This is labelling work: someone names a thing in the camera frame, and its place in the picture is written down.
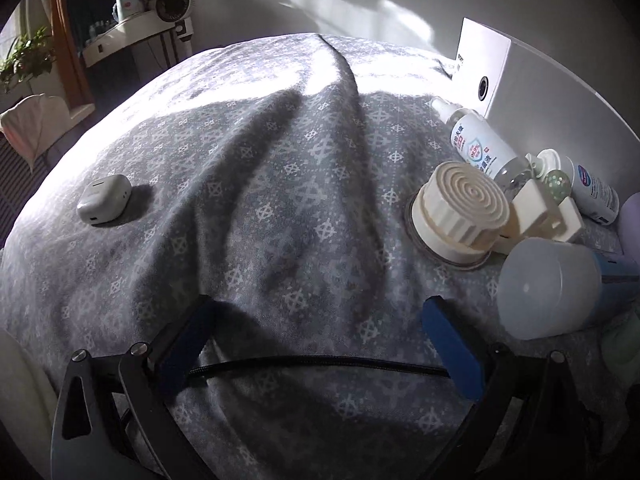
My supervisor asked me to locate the green potted plant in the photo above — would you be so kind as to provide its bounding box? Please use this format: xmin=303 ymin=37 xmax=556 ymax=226
xmin=0 ymin=27 xmax=57 ymax=93

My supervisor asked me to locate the blue bottle frosted cap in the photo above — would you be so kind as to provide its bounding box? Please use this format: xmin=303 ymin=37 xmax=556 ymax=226
xmin=496 ymin=236 xmax=640 ymax=341

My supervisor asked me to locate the white cardboard box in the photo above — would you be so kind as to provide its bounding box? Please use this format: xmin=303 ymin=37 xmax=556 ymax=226
xmin=451 ymin=17 xmax=640 ymax=142

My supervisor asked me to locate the black braided cable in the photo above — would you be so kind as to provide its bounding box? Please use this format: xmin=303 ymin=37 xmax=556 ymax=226
xmin=186 ymin=355 xmax=449 ymax=380

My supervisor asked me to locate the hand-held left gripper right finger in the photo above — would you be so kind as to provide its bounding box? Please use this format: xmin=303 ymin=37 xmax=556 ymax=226
xmin=421 ymin=296 xmax=593 ymax=480

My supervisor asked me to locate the grey patterned blanket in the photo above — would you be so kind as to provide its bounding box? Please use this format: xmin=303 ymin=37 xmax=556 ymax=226
xmin=0 ymin=32 xmax=633 ymax=480

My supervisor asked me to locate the white earbuds case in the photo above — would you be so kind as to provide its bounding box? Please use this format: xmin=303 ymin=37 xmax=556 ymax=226
xmin=76 ymin=174 xmax=132 ymax=225

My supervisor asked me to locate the white wall shelf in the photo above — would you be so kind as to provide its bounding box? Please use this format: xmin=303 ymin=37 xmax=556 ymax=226
xmin=81 ymin=12 xmax=176 ymax=68

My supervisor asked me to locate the white draped cloth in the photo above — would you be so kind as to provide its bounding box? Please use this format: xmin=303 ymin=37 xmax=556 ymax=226
xmin=0 ymin=94 xmax=70 ymax=173

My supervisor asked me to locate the white bottle blue label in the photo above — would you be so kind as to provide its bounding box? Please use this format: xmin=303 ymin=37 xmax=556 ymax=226
xmin=536 ymin=148 xmax=621 ymax=225

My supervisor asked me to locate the glittery marble ball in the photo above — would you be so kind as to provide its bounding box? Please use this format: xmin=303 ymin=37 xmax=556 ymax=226
xmin=545 ymin=170 xmax=571 ymax=195

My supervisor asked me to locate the purple round object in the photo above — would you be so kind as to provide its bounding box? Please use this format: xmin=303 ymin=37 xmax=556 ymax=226
xmin=619 ymin=195 xmax=640 ymax=253

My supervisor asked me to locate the cream plastic block piece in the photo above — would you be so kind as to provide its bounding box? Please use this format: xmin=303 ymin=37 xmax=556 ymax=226
xmin=495 ymin=179 xmax=586 ymax=253

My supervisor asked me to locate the cream round spiral-top jar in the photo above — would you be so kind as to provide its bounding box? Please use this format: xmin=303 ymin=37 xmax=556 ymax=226
xmin=407 ymin=160 xmax=512 ymax=267

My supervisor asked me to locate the orange wooden frame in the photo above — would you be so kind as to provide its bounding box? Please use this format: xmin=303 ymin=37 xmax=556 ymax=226
xmin=50 ymin=0 xmax=97 ymax=111

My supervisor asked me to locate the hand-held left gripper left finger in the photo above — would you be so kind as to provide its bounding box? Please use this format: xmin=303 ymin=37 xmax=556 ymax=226
xmin=50 ymin=294 xmax=221 ymax=480

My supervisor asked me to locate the clear spray bottle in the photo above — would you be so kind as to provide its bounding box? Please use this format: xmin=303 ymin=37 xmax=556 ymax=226
xmin=431 ymin=97 xmax=532 ymax=188

